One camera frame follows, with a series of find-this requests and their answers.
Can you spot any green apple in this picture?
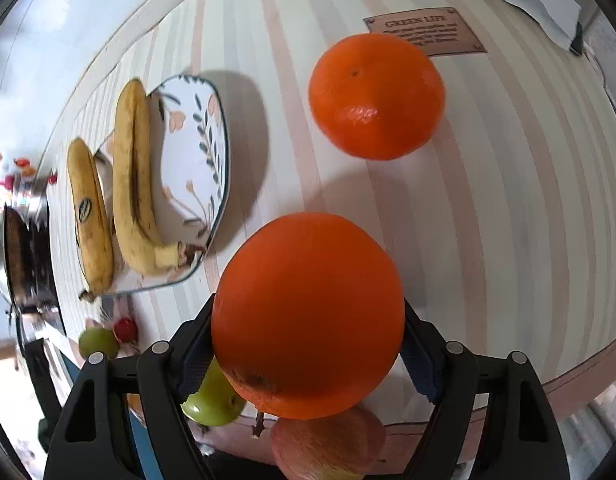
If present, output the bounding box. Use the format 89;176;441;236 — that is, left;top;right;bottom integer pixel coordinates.
180;355;249;428
78;327;121;361

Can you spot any stickered banana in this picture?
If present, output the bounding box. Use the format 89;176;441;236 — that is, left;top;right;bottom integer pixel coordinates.
67;137;115;303

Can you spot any striped tablecloth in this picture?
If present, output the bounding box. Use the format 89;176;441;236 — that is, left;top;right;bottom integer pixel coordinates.
45;0;616;461

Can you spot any metal pot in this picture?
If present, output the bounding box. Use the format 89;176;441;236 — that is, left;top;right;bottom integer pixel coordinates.
0;200;61;317

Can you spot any red apple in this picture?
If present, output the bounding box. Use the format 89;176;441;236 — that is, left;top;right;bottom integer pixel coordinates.
251;405;387;480

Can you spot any small red tomato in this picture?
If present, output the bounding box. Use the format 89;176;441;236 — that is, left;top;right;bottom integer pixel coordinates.
113;316;139;343

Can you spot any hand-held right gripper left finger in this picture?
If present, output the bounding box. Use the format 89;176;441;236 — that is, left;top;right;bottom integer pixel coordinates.
43;294;220;480

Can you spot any dark-blemished orange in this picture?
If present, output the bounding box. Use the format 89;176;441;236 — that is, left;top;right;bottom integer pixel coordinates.
210;211;406;421

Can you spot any glass fruit bowl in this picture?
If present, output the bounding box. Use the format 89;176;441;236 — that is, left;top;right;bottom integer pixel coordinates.
88;74;231;296

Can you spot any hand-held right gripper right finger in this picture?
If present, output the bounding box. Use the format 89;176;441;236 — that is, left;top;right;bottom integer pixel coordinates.
399;299;572;480

